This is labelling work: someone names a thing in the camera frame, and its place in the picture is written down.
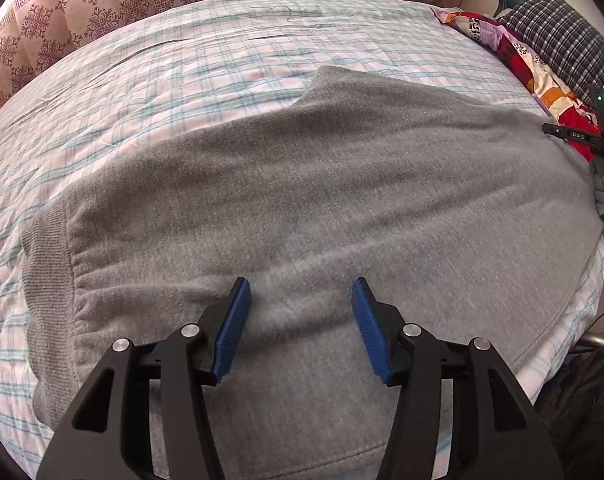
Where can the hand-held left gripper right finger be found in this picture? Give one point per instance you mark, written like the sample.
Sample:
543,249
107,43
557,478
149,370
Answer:
370,327

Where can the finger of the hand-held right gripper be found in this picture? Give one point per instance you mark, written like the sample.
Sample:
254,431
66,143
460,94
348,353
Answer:
571,134

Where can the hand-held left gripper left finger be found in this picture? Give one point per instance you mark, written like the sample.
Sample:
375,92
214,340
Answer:
232,325

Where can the grey sweater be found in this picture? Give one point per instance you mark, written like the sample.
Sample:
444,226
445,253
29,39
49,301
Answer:
302,200

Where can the colourful patchwork pillow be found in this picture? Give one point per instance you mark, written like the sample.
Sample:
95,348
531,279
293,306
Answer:
536,72

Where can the black checked pillow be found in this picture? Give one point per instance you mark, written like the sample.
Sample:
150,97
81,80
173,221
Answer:
564,40

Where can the dark green object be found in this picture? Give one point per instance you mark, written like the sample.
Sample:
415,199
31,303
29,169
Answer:
509,0

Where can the dark cloth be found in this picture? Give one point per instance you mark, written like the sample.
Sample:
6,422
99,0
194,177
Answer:
586,410

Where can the plaid bed sheet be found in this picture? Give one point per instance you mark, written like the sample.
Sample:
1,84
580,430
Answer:
147,90

